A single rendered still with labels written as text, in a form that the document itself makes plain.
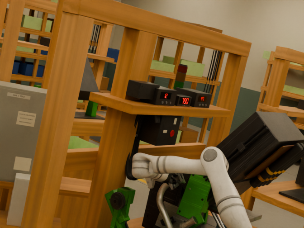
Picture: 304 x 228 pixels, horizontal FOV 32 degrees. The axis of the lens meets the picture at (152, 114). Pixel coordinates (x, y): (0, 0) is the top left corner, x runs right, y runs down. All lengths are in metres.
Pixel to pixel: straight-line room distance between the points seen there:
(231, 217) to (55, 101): 0.80
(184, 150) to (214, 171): 1.13
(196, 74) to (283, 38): 4.04
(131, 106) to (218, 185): 0.53
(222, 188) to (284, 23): 10.68
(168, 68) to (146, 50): 5.83
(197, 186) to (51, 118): 0.77
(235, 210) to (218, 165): 0.19
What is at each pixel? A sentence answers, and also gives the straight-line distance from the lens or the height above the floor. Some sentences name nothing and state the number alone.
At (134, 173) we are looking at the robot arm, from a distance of 2.12.
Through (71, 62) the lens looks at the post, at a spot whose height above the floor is 1.67.
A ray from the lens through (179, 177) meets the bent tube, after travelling 2.40.
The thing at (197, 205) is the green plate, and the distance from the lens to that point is 2.44.
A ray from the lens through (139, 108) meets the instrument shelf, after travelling 2.24.
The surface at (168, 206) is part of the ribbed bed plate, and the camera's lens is 2.53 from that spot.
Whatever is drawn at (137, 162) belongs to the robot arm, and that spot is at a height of 1.33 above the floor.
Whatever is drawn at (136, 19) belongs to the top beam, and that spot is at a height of 1.89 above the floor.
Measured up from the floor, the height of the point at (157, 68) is 1.44.
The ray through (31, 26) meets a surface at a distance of 10.11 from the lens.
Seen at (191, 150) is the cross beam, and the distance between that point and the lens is 3.14.
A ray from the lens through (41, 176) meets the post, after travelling 2.14.
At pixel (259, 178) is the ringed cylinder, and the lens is 2.53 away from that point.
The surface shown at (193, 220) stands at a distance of 2.40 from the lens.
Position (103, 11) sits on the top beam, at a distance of 2.13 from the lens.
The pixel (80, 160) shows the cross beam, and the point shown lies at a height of 1.24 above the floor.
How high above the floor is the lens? 1.81
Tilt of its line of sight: 7 degrees down
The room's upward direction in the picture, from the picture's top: 13 degrees clockwise
